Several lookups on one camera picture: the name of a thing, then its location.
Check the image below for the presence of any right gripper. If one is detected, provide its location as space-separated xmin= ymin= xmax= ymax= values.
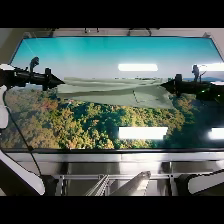
xmin=160 ymin=73 xmax=184 ymax=98

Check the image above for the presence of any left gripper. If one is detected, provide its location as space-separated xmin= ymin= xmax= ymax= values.
xmin=41 ymin=67 xmax=66 ymax=92

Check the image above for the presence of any pale green shirt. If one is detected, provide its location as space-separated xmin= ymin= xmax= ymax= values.
xmin=55 ymin=76 xmax=176 ymax=110

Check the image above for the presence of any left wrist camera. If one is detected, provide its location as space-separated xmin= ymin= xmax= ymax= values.
xmin=28 ymin=56 xmax=41 ymax=74

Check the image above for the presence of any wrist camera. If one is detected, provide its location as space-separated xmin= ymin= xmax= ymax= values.
xmin=191 ymin=63 xmax=208 ymax=83
xmin=28 ymin=56 xmax=41 ymax=74

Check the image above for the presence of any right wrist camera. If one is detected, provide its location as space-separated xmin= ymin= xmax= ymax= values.
xmin=191 ymin=63 xmax=208 ymax=83

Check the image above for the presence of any black cable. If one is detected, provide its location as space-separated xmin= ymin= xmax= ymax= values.
xmin=1 ymin=87 xmax=44 ymax=178

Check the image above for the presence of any silver frame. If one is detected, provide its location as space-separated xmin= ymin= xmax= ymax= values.
xmin=0 ymin=150 xmax=224 ymax=197

